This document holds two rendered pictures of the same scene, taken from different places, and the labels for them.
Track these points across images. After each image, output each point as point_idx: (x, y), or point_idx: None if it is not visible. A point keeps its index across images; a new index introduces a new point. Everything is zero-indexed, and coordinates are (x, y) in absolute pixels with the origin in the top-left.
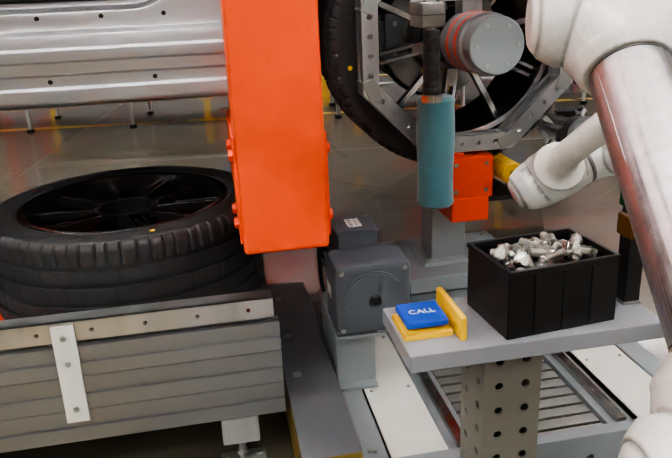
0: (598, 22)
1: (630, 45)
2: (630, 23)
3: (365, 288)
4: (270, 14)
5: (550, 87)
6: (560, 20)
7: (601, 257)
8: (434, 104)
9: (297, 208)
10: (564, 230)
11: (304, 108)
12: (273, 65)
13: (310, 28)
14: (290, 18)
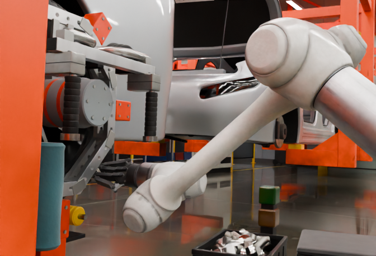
0: (326, 49)
1: (347, 66)
2: (343, 52)
3: None
4: (6, 2)
5: (102, 146)
6: (302, 45)
7: (284, 239)
8: (54, 147)
9: (8, 245)
10: (225, 231)
11: (27, 118)
12: (3, 61)
13: (41, 31)
14: (24, 14)
